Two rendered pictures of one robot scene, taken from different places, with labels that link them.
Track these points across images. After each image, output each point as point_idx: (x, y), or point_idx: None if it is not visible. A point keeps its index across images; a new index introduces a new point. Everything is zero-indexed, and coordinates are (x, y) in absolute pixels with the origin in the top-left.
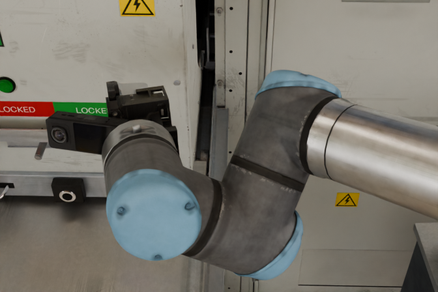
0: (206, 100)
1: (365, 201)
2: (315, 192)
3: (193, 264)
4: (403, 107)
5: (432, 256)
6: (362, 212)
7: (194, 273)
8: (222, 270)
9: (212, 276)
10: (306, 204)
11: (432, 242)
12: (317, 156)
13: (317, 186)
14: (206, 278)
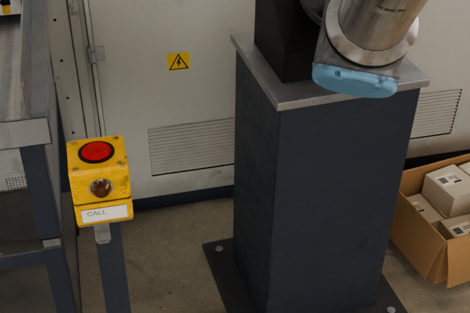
0: None
1: (196, 61)
2: (147, 56)
3: (15, 55)
4: None
5: (247, 49)
6: (195, 75)
7: (15, 59)
8: (44, 56)
9: (33, 60)
10: (140, 73)
11: (247, 42)
12: None
13: (147, 49)
14: (29, 61)
